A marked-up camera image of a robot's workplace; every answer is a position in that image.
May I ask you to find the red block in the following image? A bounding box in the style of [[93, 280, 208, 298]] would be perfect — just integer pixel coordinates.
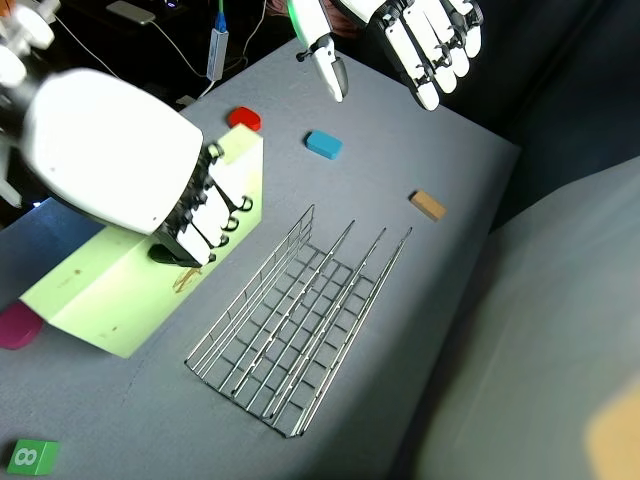
[[227, 106, 263, 132]]

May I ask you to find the wooden block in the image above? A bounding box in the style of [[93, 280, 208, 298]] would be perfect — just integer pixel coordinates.
[[409, 189, 448, 222]]

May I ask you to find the pale green book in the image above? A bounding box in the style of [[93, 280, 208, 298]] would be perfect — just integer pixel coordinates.
[[19, 123, 265, 359]]

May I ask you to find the silver flat device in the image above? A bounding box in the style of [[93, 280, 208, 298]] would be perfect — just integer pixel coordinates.
[[106, 0, 157, 26]]

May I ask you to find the grey table cloth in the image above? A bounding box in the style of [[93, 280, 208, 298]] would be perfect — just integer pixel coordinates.
[[0, 37, 524, 480]]

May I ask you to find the blue block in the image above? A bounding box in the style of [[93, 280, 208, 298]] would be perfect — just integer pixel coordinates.
[[304, 130, 345, 162]]

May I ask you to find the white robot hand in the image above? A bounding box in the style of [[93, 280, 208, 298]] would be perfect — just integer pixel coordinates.
[[22, 67, 255, 269], [287, 0, 485, 112]]

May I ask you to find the green number cube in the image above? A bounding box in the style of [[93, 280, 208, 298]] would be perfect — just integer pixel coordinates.
[[6, 438, 62, 476]]

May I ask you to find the silver wire rack basket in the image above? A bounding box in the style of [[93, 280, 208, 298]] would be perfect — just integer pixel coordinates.
[[183, 203, 415, 440]]

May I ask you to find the magenta block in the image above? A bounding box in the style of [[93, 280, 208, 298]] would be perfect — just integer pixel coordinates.
[[0, 301, 45, 350]]

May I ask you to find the white cable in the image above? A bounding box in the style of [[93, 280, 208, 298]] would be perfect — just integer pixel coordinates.
[[149, 19, 214, 84]]

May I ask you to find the white usb adapter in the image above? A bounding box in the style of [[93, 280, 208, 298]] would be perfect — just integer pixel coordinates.
[[206, 28, 231, 82]]

